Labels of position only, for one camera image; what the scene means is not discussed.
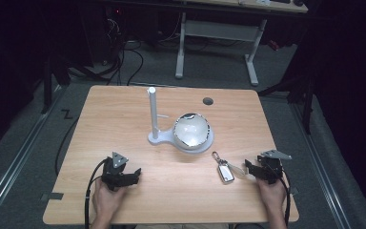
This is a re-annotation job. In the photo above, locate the silver car key with clip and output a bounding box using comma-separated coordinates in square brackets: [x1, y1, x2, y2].
[211, 151, 236, 185]

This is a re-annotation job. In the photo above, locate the black metal stand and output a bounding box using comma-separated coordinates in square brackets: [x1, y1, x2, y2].
[257, 63, 317, 135]

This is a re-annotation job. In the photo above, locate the white stand with pole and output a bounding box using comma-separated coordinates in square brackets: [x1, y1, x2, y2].
[146, 86, 214, 155]

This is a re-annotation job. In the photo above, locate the person's left hand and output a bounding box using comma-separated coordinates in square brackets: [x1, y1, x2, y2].
[91, 177, 129, 225]

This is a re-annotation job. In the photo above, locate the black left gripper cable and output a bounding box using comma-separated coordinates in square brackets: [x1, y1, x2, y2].
[83, 157, 109, 229]

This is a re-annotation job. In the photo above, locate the white-framed wooden desk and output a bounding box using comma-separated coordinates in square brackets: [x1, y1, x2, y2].
[174, 0, 309, 88]

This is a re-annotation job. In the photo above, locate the black floor cable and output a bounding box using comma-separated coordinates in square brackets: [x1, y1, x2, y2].
[54, 115, 81, 177]

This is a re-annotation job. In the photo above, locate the metal floor rail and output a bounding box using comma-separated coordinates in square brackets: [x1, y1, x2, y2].
[0, 85, 67, 223]
[289, 102, 354, 229]

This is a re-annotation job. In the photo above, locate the person's right hand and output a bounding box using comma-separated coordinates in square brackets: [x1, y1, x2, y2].
[254, 175, 289, 221]

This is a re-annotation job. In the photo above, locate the black tape strip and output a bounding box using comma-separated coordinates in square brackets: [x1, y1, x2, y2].
[39, 192, 65, 202]

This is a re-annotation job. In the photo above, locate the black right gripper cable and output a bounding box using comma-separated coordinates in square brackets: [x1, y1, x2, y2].
[277, 168, 292, 227]

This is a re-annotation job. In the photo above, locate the dark computer tower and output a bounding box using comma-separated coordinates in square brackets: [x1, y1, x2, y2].
[81, 3, 128, 66]

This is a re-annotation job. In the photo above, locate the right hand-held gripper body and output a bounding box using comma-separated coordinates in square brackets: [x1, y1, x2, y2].
[255, 149, 294, 186]

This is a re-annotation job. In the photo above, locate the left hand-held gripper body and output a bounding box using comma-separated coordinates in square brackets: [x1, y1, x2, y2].
[100, 151, 130, 192]

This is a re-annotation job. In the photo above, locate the bundle of black floor cables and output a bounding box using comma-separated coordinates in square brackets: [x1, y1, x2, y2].
[70, 15, 145, 87]

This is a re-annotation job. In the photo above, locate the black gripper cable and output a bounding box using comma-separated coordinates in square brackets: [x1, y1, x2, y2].
[83, 157, 109, 229]
[277, 168, 292, 227]

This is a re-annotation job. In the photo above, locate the white bowl with silver rim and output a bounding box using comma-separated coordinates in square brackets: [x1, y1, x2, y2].
[173, 112, 212, 151]

